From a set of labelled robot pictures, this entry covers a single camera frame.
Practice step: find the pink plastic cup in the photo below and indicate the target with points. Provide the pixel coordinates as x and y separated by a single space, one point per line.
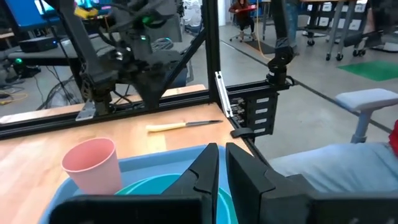
93 168

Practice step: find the backlit black keyboard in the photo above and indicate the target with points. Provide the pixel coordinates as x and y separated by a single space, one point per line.
161 45

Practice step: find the teal green plate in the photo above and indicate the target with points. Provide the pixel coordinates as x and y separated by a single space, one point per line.
124 190

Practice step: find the black aluminium table frame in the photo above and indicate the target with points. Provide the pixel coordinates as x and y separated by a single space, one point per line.
211 46

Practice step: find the black mini computer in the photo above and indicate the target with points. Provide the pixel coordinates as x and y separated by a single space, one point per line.
38 44

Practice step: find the silver frame bracket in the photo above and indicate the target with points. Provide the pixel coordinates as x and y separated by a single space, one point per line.
224 96
85 111

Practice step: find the black port box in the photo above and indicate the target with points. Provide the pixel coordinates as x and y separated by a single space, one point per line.
261 112

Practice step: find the green floor mat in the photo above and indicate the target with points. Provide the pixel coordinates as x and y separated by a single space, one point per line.
373 71

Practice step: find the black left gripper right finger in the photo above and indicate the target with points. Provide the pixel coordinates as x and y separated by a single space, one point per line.
264 202

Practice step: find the person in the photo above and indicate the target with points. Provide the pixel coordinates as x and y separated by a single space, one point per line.
244 17
335 168

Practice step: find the grey desk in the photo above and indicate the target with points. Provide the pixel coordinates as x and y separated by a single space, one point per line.
46 55

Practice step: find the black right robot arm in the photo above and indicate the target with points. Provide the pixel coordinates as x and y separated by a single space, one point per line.
130 37

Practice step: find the monitor with blue screen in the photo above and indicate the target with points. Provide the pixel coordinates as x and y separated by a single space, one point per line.
28 14

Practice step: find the blue ribbed bowl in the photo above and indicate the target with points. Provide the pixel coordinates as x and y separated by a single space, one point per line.
158 183

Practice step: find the rolling work tables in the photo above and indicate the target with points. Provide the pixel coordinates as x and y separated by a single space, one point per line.
335 21

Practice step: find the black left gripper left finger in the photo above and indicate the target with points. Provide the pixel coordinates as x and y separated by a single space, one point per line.
140 208

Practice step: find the black frame clamp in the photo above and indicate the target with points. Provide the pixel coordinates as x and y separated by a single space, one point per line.
242 133

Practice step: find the black floor mat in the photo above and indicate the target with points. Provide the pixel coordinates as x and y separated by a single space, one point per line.
261 46

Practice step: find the grey chair armrest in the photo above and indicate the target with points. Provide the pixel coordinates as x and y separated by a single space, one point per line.
363 102

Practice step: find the light blue plastic tray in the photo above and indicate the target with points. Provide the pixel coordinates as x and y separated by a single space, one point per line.
146 163

